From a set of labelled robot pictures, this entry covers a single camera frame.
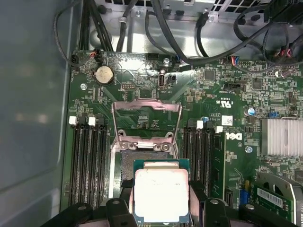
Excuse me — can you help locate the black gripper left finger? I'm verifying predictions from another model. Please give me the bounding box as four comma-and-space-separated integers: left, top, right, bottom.
41, 179, 139, 227

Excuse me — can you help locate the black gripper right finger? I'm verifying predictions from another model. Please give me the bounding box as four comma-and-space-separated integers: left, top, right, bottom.
188, 180, 298, 227

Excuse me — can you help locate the silver CPU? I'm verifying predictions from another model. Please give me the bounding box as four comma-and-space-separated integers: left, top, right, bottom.
133, 158, 191, 224

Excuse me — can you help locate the metal socket cover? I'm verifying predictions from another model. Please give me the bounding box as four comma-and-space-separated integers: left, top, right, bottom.
110, 98, 184, 152

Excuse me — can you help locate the CPU socket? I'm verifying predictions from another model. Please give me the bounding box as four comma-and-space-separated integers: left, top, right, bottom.
109, 136, 182, 204

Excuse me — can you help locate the black expansion slot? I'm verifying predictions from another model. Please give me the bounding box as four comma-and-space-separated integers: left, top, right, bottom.
225, 188, 235, 207

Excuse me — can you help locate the black graphics card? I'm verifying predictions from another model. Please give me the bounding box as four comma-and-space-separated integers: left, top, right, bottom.
250, 171, 303, 227

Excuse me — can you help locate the silver chipset heatsink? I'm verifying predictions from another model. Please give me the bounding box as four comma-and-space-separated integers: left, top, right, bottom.
259, 117, 303, 157

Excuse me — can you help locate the green motherboard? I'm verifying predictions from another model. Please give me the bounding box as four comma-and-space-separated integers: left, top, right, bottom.
59, 49, 303, 227

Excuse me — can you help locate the black PC case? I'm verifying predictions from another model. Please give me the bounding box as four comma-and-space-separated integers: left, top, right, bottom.
0, 0, 303, 227

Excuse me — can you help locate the silver coin battery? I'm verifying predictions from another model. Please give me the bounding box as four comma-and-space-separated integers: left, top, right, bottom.
94, 65, 116, 86

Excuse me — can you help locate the thick black cable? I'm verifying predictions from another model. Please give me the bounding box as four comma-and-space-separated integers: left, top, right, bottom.
150, 0, 303, 68

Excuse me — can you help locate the thin black wire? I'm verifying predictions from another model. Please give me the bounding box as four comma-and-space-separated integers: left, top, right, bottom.
52, 0, 81, 70

